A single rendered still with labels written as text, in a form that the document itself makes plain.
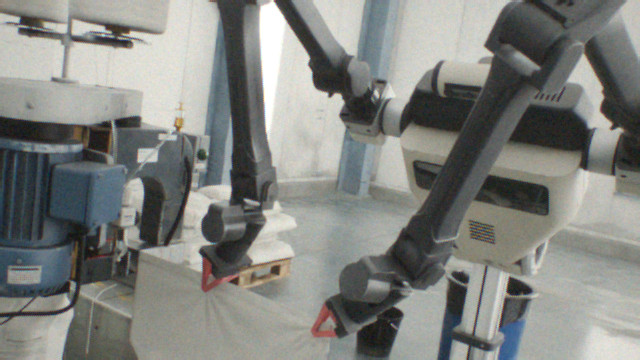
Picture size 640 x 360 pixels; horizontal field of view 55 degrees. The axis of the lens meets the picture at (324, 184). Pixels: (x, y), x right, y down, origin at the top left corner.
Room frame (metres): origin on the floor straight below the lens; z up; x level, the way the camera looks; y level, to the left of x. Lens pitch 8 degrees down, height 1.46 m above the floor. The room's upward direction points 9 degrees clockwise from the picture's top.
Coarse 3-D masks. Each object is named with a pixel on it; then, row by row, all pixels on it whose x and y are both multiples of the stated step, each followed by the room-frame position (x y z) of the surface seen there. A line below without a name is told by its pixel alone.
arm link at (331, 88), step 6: (324, 78) 1.32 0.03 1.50; (330, 78) 1.31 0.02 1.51; (336, 78) 1.30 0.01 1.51; (342, 78) 1.29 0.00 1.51; (324, 84) 1.33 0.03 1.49; (330, 84) 1.32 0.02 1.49; (336, 84) 1.31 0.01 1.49; (342, 84) 1.30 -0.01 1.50; (330, 90) 1.33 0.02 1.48; (336, 90) 1.32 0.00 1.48; (342, 90) 1.31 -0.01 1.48; (330, 96) 1.35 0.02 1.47; (342, 96) 1.33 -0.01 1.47; (348, 96) 1.32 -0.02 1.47
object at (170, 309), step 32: (160, 288) 1.24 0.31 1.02; (192, 288) 1.20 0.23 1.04; (224, 288) 1.15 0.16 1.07; (160, 320) 1.23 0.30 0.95; (192, 320) 1.19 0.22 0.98; (224, 320) 1.15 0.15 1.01; (256, 320) 1.10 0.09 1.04; (288, 320) 1.06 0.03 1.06; (160, 352) 1.23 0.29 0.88; (192, 352) 1.19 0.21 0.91; (224, 352) 1.14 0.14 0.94; (256, 352) 1.09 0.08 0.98; (288, 352) 1.05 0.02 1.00; (320, 352) 1.02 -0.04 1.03
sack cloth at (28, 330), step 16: (0, 304) 1.44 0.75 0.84; (16, 304) 1.41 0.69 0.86; (32, 304) 1.41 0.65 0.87; (48, 304) 1.41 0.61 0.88; (64, 304) 1.43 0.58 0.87; (0, 320) 1.41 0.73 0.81; (16, 320) 1.39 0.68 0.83; (32, 320) 1.39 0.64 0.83; (48, 320) 1.42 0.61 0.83; (64, 320) 1.46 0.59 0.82; (0, 336) 1.39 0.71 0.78; (16, 336) 1.39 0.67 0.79; (32, 336) 1.40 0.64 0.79; (48, 336) 1.43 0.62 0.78; (64, 336) 1.48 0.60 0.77; (0, 352) 1.39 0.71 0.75; (16, 352) 1.39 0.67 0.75; (32, 352) 1.41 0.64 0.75; (48, 352) 1.44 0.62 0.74
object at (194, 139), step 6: (186, 132) 1.49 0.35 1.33; (192, 138) 1.45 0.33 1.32; (198, 138) 1.45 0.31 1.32; (204, 138) 1.47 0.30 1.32; (192, 144) 1.45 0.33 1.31; (198, 144) 1.45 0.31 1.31; (204, 144) 1.47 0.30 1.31; (192, 150) 1.45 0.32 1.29; (198, 150) 1.46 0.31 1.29; (198, 162) 1.46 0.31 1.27; (204, 162) 1.48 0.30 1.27; (192, 168) 1.45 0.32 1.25; (198, 168) 1.46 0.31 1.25; (204, 168) 1.48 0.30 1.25
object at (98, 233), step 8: (88, 152) 1.03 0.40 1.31; (96, 152) 1.02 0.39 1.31; (88, 160) 1.03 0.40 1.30; (96, 160) 1.02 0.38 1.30; (104, 160) 1.00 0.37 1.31; (112, 160) 1.01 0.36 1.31; (72, 224) 0.99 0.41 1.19; (104, 224) 1.01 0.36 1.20; (72, 232) 1.04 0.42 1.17; (96, 232) 1.00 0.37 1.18; (104, 232) 1.01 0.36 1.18; (88, 240) 1.02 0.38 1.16; (96, 240) 1.00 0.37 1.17; (104, 240) 1.01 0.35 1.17
